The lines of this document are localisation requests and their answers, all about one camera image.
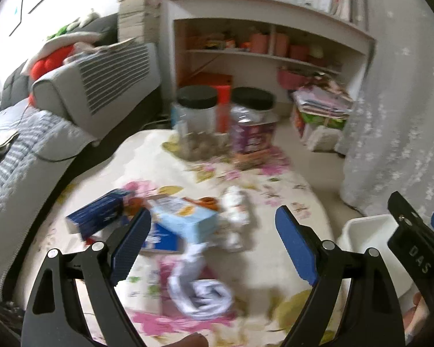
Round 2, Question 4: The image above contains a dark blue carton box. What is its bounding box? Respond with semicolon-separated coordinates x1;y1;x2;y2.
65;189;131;241

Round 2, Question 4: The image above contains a blue white packet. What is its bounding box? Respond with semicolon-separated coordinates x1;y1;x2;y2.
142;222;183;254

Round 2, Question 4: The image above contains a white plastic bag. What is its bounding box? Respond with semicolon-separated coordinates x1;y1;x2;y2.
168;242;233;320

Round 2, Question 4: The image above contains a light blue carton box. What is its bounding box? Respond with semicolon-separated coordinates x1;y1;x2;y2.
146;195;218;243

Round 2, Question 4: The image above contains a white snack wrapper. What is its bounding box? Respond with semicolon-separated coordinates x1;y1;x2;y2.
220;186;251;252

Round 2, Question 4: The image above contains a white trash bin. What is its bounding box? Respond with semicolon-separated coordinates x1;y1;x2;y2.
336;214;417;313

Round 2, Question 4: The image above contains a white lace curtain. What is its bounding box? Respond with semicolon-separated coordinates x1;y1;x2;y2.
337;0;434;221

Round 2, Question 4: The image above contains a grey sofa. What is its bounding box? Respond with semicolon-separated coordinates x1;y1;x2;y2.
0;39;161;304

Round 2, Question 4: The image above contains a floral tablecloth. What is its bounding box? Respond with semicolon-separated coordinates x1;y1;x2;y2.
12;129;343;347

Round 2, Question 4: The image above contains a stack of papers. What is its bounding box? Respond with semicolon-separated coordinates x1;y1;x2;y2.
290;75;354;153

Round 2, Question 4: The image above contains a pink basket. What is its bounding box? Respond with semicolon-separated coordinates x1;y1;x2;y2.
277;67;308;90

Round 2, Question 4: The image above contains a purple label snack jar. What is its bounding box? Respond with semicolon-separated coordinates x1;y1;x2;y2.
229;87;278;154

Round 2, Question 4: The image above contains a clear jar with nuts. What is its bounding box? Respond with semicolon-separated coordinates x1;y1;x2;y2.
173;85;218;161

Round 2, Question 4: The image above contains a red plush toy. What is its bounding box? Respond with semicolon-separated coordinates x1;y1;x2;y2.
28;45;75;108

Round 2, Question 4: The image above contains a white shelf unit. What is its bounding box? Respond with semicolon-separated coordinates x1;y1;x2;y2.
159;0;376;116

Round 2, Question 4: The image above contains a red box on floor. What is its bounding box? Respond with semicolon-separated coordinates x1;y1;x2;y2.
181;72;233;98

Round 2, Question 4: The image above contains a stack of books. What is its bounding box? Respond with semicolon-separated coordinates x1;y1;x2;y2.
117;0;161;43

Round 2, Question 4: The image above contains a black cable on sofa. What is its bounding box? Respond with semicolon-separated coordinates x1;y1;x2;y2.
15;104;84;163

